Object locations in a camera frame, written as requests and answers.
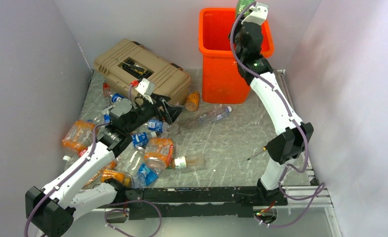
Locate crushed blue label water bottle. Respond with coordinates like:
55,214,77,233
131,163,159,189

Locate small clear water bottle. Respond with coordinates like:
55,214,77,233
199,105,232,124

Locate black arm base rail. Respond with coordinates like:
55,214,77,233
93,186,289,220

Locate red label clear bottle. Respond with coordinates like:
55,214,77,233
63,149,87,163

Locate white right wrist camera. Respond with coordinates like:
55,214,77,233
241,2,269,26

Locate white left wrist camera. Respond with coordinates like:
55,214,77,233
134,79,156,96

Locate green plastic bottle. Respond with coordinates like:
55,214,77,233
235,0,255,16

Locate orange label flattened bottle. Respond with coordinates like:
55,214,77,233
83,160,117,189

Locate small orange juice bottle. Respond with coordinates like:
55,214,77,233
184,91,200,112

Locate large orange bottle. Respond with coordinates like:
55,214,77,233
144,137,174,170
62,120,95,153

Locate tan plastic toolbox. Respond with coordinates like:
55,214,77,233
93,39,191,105

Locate pepsi bottle blue label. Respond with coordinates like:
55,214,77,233
93,108,110,125

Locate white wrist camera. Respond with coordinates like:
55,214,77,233
134,79,156,96
241,2,269,26

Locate orange plastic bin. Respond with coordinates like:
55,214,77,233
198,7,275,105

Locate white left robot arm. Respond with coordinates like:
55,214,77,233
23,93,184,237

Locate clear tea bottle white label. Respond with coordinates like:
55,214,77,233
168,154,205,169

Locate pepsi bottle near toolbox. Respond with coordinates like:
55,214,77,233
103,87,125,105

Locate screwdriver in toolbox lid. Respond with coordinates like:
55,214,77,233
122,58,153,81

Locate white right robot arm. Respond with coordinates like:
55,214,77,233
229,20,314,205

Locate yellow black screwdriver on table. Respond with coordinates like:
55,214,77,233
247,147,266,160

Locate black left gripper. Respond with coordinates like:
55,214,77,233
125,92,185,134

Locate orange bottle near base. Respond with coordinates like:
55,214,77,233
100,169,132,188

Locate large orange bottle left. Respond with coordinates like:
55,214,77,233
62,120,95,153

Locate large orange bottle centre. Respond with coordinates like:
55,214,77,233
144,137,174,170

